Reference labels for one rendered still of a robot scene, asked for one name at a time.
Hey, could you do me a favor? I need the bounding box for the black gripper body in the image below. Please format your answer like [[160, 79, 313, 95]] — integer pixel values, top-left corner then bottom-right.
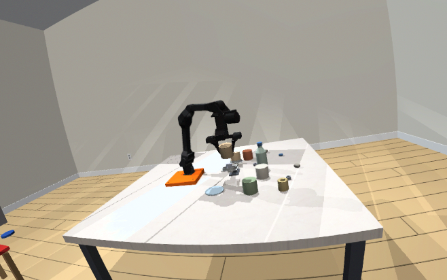
[[206, 124, 242, 143]]

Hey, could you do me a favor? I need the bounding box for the orange cylinder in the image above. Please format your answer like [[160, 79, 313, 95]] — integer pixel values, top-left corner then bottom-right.
[[243, 149, 253, 161]]

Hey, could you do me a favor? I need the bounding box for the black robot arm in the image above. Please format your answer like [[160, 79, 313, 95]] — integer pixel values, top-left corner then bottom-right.
[[178, 101, 240, 175]]

